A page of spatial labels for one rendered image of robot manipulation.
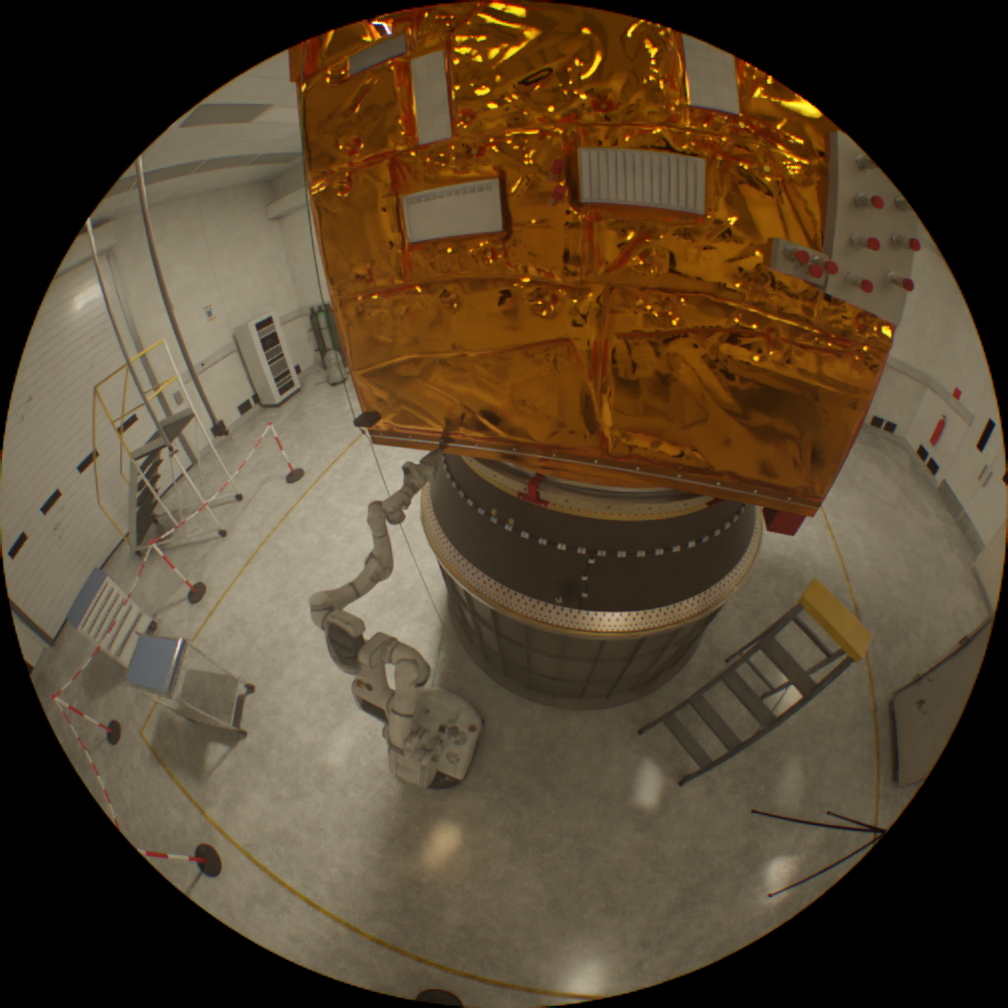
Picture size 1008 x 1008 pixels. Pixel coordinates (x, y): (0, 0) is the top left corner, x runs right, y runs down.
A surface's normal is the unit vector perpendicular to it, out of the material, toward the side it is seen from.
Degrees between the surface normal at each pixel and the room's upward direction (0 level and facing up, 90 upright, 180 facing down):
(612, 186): 90
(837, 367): 80
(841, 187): 90
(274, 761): 0
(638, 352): 86
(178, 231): 90
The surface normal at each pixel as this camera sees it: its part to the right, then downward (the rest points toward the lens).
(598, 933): -0.07, -0.72
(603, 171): 0.17, 0.67
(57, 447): 0.95, 0.15
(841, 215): -0.32, 0.67
